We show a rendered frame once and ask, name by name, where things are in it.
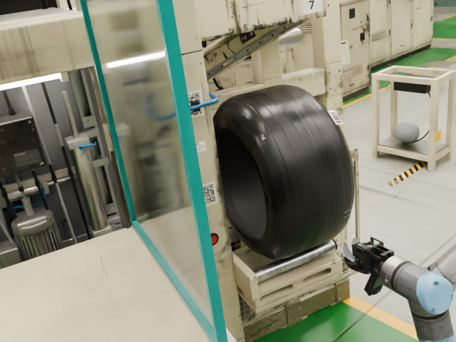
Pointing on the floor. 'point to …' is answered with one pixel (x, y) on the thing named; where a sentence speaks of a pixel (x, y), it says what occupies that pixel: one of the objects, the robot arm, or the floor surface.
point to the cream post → (209, 161)
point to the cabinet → (355, 67)
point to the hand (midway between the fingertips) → (345, 252)
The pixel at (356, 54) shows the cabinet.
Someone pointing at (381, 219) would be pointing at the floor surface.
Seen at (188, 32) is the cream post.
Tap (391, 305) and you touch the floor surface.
